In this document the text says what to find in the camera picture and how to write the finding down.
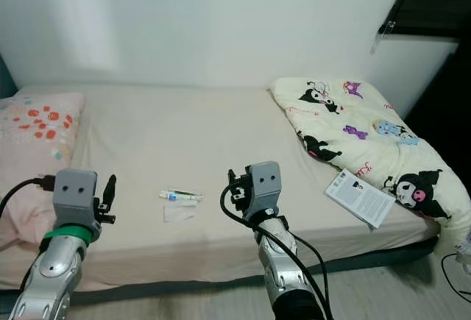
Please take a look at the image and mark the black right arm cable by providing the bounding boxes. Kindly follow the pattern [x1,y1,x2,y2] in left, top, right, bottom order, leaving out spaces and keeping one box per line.
[219,184,333,320]

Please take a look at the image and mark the pink patterned pillow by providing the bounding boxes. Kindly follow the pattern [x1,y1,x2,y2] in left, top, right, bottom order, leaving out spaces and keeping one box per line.
[0,90,87,232]

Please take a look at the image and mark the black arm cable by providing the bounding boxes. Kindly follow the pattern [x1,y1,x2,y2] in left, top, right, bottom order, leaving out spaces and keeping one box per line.
[0,175,56,210]
[219,184,333,320]

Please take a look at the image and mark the silver window handle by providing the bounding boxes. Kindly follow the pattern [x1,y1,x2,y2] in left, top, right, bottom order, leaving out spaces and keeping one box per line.
[379,20,397,41]

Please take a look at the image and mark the small white green tube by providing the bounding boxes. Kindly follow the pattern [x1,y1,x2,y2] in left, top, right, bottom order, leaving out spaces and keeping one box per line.
[160,189,203,203]

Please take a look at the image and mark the cream cartoon print quilt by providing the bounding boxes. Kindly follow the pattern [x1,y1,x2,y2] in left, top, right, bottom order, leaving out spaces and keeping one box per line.
[269,77,471,255]

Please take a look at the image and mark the dark window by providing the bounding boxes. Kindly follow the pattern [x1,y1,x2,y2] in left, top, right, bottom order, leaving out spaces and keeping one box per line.
[383,0,471,38]

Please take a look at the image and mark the beige sheeted mattress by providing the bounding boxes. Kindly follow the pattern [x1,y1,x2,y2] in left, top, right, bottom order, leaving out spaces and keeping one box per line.
[0,85,442,291]

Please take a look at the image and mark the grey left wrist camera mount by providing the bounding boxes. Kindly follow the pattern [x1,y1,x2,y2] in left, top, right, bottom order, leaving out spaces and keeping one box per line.
[53,169,100,229]

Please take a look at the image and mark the thin black floor cable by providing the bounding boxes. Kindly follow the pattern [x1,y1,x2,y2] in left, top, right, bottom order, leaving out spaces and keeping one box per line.
[442,252,471,299]

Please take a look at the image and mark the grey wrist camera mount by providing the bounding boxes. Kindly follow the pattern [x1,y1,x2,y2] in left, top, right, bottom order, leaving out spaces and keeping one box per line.
[53,169,100,229]
[247,161,282,218]

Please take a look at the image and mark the dark teal bed frame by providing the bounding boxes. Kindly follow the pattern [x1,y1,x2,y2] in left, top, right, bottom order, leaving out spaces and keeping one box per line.
[0,235,439,313]

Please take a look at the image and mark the clear plastic wrapper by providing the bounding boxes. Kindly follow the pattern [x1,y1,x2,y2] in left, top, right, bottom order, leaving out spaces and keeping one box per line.
[164,202,198,224]

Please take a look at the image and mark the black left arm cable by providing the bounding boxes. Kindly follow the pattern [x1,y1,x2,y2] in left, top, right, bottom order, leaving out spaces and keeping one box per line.
[0,175,56,210]

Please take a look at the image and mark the white printed booklet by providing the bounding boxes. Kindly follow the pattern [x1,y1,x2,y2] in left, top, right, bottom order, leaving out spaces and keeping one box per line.
[325,168,397,229]

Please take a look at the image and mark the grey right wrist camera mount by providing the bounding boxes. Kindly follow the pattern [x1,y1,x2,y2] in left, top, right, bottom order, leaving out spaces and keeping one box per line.
[247,161,282,218]

